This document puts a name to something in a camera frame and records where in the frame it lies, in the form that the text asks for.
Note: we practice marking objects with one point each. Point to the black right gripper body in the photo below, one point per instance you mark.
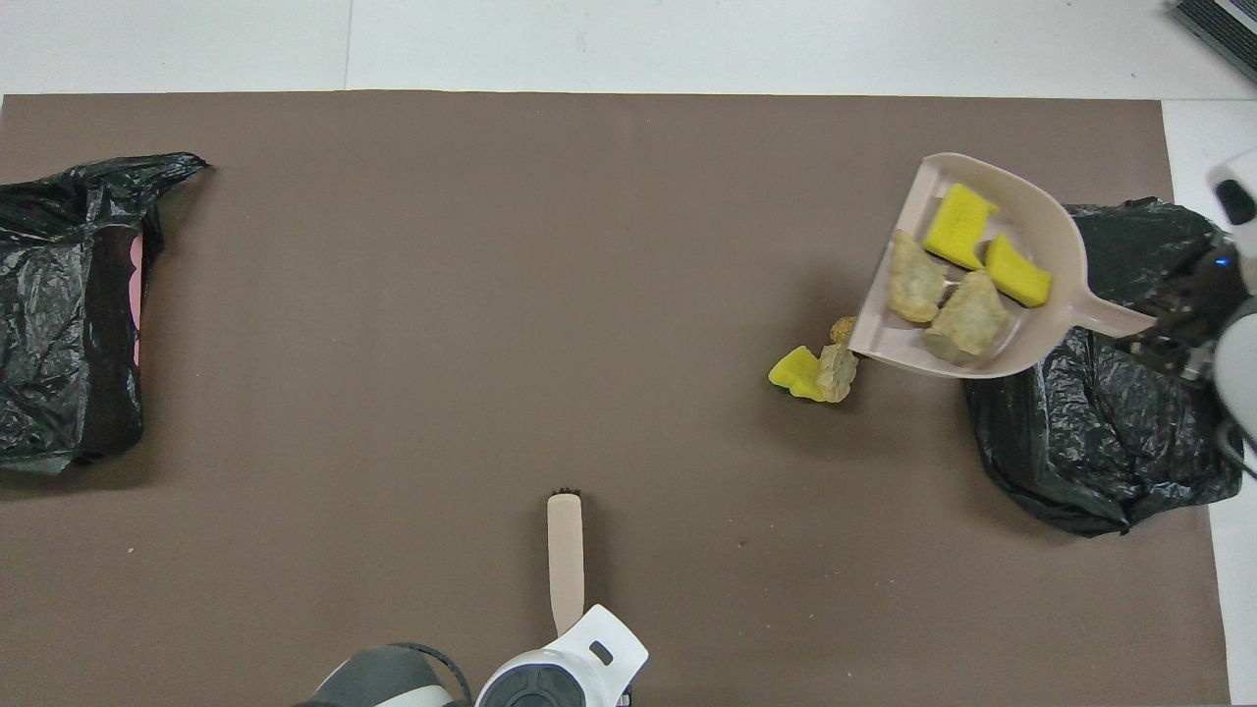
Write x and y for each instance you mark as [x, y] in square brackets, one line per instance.
[1220, 280]

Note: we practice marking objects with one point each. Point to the small yellow sponge piece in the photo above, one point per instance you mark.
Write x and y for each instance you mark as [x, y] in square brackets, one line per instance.
[1019, 273]

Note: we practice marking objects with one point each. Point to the notched yellow sponge piece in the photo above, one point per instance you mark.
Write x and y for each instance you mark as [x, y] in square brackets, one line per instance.
[957, 228]

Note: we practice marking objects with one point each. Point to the beige plastic dustpan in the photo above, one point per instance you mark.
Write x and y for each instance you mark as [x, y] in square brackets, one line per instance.
[889, 339]

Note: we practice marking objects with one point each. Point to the brown oval sponge piece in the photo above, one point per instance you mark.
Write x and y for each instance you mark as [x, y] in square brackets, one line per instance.
[842, 331]

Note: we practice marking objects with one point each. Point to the small beige sponge scrap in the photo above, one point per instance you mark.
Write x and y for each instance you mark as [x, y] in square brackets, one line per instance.
[838, 378]

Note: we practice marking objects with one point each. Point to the yellow sponge green backing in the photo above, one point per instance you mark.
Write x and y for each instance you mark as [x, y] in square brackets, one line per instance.
[793, 373]

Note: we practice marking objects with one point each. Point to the beige brush black bristles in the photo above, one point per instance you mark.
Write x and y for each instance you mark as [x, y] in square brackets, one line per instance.
[566, 560]

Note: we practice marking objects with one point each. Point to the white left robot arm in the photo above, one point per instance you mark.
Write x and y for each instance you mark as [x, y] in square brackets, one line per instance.
[550, 678]

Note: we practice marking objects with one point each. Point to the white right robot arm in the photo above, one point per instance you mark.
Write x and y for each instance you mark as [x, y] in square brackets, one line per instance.
[1239, 373]

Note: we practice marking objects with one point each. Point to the right black garbage bag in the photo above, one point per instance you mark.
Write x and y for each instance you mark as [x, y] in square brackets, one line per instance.
[1080, 442]

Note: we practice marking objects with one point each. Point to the black garbage bag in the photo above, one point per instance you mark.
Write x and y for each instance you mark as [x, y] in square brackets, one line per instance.
[1080, 442]
[59, 393]

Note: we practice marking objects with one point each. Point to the dark grey ribbed box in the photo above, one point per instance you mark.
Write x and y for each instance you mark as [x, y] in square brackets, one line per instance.
[1223, 25]

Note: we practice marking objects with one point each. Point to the brown table mat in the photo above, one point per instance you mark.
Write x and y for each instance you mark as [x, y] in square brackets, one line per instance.
[491, 295]

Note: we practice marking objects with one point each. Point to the left black garbage bag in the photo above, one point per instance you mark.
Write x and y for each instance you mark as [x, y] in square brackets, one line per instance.
[59, 393]

